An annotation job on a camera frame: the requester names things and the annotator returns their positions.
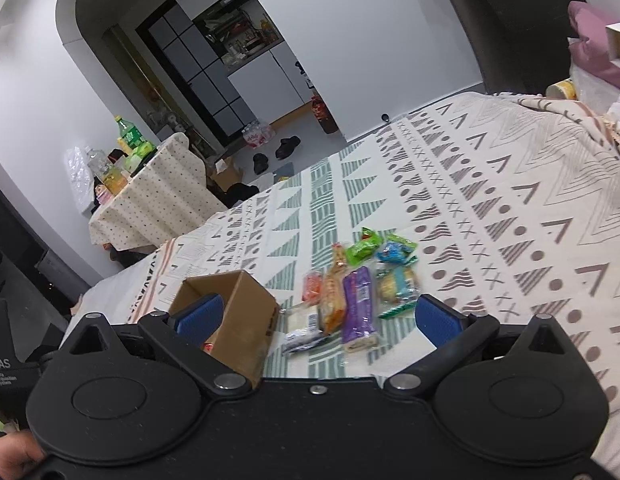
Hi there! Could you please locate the round pastry teal packet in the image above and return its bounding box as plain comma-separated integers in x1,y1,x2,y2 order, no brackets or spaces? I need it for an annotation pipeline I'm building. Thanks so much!
375,266,421,320

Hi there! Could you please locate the purple long cake package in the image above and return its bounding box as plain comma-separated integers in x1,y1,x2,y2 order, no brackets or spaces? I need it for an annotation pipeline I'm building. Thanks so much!
341,266,378,352

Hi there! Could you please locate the white sandwich bread package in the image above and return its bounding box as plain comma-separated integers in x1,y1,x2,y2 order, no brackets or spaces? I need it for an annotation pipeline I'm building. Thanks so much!
282,304,325,354

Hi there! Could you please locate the orange biscuit package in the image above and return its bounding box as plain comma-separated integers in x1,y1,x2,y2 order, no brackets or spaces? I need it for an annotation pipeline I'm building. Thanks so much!
319,266,346,334

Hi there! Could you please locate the green candy packet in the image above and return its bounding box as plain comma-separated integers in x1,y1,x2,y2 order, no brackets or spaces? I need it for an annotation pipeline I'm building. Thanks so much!
346,228,383,266

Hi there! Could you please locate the red-orange sausage snack packet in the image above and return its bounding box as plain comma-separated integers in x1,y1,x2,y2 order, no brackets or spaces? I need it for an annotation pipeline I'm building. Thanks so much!
302,270,323,306

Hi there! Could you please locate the person's left hand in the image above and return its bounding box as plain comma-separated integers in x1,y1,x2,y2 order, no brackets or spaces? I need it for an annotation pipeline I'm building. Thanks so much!
0,430,45,480

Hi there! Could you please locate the brown cardboard box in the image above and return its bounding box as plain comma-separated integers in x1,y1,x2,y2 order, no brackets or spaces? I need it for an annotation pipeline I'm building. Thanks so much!
168,271,279,386

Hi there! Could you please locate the blue candy packet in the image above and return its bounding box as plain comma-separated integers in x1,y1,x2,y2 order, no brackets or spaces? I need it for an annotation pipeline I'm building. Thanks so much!
376,233,417,266

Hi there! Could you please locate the dotted cream tablecloth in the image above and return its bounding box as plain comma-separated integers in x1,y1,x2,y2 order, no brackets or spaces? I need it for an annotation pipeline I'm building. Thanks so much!
88,133,226,252

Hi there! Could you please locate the patterned bed blanket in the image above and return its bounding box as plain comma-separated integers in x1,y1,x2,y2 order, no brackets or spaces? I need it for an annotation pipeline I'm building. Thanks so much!
78,93,620,478

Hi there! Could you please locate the small cardboard box on floor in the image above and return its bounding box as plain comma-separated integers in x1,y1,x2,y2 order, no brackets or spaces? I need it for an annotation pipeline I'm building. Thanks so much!
211,156,243,192

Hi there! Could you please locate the yellow drink bottle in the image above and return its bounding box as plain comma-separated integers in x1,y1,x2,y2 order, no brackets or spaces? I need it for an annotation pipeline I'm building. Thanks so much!
102,164,128,196

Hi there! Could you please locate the black shoe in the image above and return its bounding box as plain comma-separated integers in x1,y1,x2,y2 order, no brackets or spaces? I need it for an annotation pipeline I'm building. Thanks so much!
252,153,269,176
275,136,301,160

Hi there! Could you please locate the green soda bottle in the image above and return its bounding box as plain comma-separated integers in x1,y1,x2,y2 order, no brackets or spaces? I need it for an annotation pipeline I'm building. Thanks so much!
114,116,145,154

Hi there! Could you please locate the pack of water bottles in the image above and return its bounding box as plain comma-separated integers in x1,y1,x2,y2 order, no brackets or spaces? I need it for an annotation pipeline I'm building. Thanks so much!
241,119,276,148

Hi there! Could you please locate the black grid glass door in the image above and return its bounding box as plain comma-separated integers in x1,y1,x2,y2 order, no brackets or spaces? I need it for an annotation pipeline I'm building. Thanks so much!
136,0,255,148

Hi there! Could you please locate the pink pillow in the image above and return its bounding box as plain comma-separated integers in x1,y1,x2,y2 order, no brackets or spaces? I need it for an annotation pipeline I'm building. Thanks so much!
568,1,620,89

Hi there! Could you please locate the dark headboard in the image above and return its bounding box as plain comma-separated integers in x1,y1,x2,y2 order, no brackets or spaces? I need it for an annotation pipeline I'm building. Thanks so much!
450,0,581,94

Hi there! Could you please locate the red bag by wall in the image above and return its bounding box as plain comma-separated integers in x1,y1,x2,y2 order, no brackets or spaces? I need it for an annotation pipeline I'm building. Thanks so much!
311,94,339,134

